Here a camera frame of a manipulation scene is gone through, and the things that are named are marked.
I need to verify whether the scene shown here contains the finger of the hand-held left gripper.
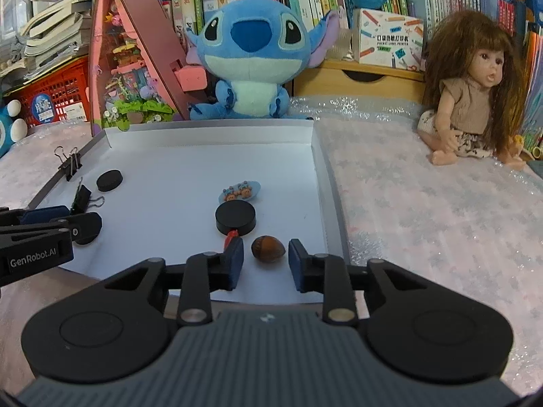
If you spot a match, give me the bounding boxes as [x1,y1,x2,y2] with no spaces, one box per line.
[0,206,71,226]
[0,218,73,243]

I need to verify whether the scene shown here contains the stack of paper books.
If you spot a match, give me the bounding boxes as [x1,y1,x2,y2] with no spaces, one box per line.
[0,0,112,78]

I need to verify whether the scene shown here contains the blue alien plush toy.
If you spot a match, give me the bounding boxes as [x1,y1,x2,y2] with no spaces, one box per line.
[185,0,340,120]

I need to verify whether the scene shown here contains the black round puck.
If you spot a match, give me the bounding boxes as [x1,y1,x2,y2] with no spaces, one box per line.
[215,200,258,236]

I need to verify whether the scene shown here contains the blue cat plush toy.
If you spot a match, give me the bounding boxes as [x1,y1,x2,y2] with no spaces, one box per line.
[0,99,29,158]

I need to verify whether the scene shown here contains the row of thin colourful books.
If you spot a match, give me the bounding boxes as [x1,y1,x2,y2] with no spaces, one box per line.
[521,21,543,155]

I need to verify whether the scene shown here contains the grey cardboard box tray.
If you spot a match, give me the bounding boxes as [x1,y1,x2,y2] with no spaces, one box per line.
[25,119,353,307]

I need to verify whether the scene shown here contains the large brown acorn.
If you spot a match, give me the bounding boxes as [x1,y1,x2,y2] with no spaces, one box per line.
[251,236,286,260]

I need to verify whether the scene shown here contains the black binder clip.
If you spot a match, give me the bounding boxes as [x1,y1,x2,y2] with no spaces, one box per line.
[54,146,83,182]
[70,177,106,215]

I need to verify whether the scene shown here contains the white label printer box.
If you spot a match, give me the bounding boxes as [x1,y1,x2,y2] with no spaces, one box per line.
[351,8,425,72]

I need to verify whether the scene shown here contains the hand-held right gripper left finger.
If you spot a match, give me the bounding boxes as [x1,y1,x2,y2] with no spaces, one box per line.
[102,237,244,327]

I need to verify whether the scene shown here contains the pink triangular house model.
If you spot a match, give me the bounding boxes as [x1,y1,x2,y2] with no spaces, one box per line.
[88,0,208,137]

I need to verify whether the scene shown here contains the light blue clip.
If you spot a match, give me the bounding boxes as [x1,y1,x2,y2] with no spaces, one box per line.
[218,180,260,203]

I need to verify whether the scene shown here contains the brown haired baby doll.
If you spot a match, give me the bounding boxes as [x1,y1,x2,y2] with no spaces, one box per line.
[418,11,531,171]

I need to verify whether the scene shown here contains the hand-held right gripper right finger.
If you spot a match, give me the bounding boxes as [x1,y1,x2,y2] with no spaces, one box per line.
[288,239,429,327]

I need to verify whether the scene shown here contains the wooden drawer box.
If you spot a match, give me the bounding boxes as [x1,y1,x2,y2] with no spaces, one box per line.
[294,59,426,104]

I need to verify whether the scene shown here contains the red plastic basket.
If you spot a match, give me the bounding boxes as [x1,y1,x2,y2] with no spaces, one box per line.
[3,57,92,128]

